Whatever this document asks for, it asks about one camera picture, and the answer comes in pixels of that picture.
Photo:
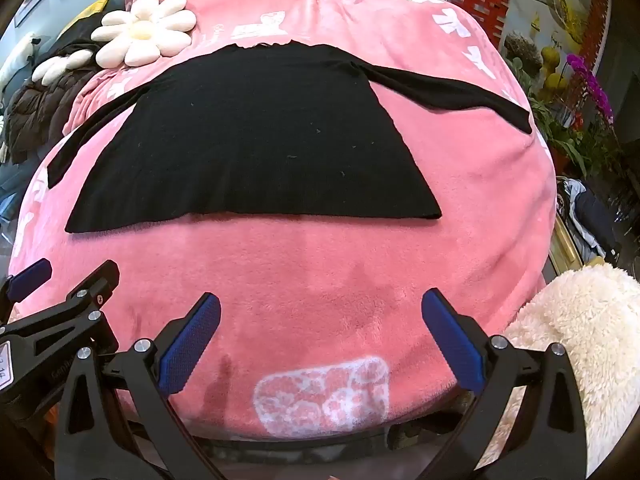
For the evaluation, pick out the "green potted plant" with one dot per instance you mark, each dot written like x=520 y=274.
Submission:
x=555 y=120

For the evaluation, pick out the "dark cloth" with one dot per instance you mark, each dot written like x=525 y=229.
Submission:
x=75 y=40

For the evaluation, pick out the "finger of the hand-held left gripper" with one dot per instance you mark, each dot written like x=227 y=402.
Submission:
x=31 y=276
x=97 y=282

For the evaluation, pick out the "white daisy flower pillow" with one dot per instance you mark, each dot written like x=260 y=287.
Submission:
x=150 y=20
x=52 y=67

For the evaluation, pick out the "yellow cloth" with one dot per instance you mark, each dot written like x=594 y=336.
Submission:
x=92 y=10

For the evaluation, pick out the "cream fleece blanket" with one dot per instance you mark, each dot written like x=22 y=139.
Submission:
x=590 y=320

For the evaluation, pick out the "dark blue jacket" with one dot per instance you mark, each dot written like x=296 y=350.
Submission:
x=590 y=215

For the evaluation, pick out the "purple orchid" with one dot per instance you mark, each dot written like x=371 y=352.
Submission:
x=595 y=87

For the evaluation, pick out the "brown puffer jacket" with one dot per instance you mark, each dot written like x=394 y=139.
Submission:
x=35 y=110

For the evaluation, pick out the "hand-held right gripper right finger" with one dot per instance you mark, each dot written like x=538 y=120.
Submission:
x=452 y=345

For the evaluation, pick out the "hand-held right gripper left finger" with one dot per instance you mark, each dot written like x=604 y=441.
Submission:
x=192 y=345

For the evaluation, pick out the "framed wall picture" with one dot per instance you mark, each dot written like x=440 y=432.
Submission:
x=30 y=0

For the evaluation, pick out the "black sweater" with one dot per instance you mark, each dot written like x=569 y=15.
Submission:
x=260 y=150

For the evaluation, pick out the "wall poster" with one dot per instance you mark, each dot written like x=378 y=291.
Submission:
x=560 y=0

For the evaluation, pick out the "pink printed blanket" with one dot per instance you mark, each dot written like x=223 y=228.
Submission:
x=325 y=280

